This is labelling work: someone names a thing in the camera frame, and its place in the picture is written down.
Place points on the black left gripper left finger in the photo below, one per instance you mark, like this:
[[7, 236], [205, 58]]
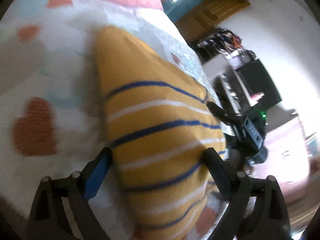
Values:
[[48, 220]]

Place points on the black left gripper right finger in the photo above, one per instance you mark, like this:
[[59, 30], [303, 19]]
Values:
[[256, 208]]

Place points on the yellow striped sweater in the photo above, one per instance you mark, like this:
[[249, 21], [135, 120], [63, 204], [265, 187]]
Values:
[[158, 126]]

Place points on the cluttered clothes pile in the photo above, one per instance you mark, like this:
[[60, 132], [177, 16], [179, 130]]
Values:
[[221, 41]]

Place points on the white shelf unit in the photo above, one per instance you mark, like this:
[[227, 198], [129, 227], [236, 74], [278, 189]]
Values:
[[231, 88]]

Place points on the black television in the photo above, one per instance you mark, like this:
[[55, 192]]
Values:
[[258, 80]]

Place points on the round desk clock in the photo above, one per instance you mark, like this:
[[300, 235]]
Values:
[[245, 58]]

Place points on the heart patterned bed quilt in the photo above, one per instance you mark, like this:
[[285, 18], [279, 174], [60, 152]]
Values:
[[50, 119]]

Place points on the brown wooden door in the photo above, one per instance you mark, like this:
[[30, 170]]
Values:
[[203, 18]]

